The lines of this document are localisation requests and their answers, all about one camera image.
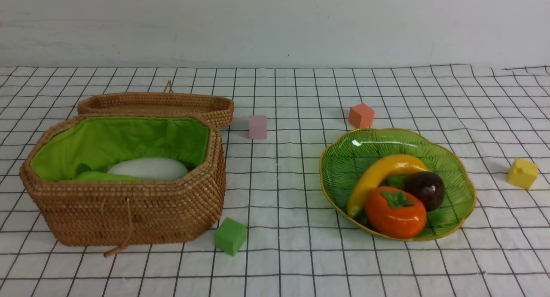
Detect yellow banana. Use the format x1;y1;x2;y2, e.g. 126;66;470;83
346;154;430;218

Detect white radish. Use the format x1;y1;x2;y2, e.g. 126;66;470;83
107;157;189;180

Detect orange persimmon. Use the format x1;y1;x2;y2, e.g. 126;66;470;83
365;186;428;239

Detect green bitter gourd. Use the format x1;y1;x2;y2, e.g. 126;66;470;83
74;171;141;181

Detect pink foam cube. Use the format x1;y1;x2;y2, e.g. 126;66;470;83
248;115;268;140

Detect wicker basket lid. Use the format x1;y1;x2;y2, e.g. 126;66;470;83
77;81;234;128

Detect green leaf glass plate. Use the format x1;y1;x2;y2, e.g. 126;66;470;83
319;128;477;242

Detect orange foam cube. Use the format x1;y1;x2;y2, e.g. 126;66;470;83
348;103;375;129

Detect green foam cube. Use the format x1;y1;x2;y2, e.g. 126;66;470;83
214;217;247;256

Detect woven wicker basket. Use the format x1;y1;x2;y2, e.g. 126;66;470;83
19;113;226;257

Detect yellow foam cube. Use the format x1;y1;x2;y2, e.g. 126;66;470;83
506;158;538;190

